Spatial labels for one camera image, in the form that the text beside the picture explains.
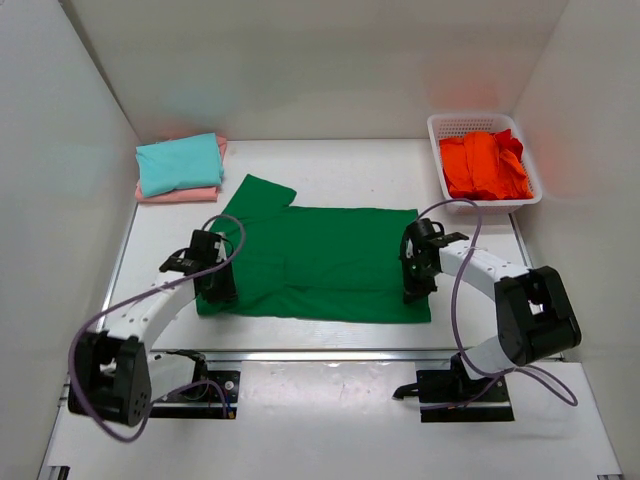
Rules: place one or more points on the folded pink t shirt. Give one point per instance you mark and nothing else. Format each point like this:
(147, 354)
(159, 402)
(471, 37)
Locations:
(175, 196)

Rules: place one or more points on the folded teal t shirt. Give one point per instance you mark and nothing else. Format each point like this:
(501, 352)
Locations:
(177, 165)

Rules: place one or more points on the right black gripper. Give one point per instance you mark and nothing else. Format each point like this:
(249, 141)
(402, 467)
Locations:
(413, 291)

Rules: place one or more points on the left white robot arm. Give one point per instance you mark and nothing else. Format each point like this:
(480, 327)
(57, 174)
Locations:
(115, 375)

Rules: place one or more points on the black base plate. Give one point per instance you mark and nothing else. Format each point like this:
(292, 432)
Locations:
(465, 405)
(204, 401)

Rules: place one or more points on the aluminium rail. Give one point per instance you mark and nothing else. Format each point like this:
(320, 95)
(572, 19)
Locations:
(367, 355)

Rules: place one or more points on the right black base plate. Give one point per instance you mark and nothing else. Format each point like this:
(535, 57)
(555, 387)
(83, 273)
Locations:
(465, 405)

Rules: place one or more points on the white plastic basket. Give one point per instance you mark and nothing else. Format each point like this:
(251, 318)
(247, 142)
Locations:
(441, 126)

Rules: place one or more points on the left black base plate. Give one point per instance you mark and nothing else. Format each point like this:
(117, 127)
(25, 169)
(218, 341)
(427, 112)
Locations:
(204, 401)

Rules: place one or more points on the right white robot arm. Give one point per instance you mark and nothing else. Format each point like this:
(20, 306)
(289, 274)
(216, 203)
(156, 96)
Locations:
(535, 318)

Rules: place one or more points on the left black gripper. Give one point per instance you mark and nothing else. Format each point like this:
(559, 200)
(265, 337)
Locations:
(228, 290)

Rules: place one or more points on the orange t shirt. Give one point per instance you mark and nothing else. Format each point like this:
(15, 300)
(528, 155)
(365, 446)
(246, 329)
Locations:
(485, 166)

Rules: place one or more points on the green t shirt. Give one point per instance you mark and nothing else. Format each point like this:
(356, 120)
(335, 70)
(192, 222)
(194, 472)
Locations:
(335, 264)

